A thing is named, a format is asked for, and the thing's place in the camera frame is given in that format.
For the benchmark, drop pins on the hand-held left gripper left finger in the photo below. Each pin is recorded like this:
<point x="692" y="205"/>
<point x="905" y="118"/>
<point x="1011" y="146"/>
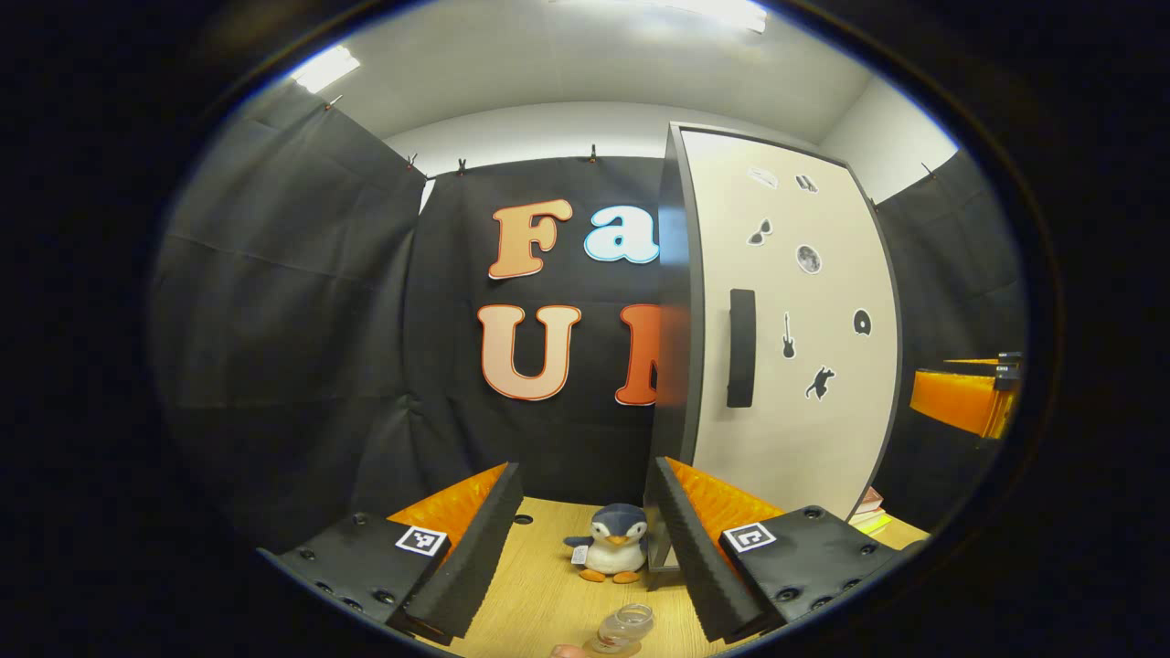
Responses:
<point x="475" y="548"/>

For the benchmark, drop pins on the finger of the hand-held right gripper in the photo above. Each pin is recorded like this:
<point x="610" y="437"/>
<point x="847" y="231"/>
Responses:
<point x="960" y="402"/>
<point x="992" y="358"/>

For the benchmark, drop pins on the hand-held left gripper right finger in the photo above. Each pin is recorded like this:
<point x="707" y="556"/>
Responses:
<point x="695" y="557"/>

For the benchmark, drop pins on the clear plastic bottle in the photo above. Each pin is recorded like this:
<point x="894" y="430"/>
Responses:
<point x="623" y="626"/>

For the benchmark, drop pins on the white cabinet door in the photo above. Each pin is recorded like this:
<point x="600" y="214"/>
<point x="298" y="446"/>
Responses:
<point x="823" y="448"/>

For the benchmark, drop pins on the grey cabinet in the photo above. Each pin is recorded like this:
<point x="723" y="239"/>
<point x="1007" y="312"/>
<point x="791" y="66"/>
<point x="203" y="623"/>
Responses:
<point x="676" y="274"/>

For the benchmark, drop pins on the penguin plush toy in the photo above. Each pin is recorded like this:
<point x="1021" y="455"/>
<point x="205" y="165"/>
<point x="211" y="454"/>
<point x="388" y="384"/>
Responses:
<point x="614" y="548"/>

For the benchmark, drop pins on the patterned brown book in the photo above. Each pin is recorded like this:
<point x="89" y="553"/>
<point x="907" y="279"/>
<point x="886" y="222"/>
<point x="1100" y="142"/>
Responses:
<point x="871" y="499"/>

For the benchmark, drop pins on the yellow book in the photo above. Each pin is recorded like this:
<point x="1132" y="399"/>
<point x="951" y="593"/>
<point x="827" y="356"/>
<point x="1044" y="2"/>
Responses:
<point x="873" y="524"/>

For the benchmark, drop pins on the black backdrop cloth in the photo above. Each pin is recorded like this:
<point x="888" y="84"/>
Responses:
<point x="274" y="320"/>

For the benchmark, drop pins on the long ceiling strip light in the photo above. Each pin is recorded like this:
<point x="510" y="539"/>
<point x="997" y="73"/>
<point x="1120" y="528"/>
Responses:
<point x="324" y="68"/>

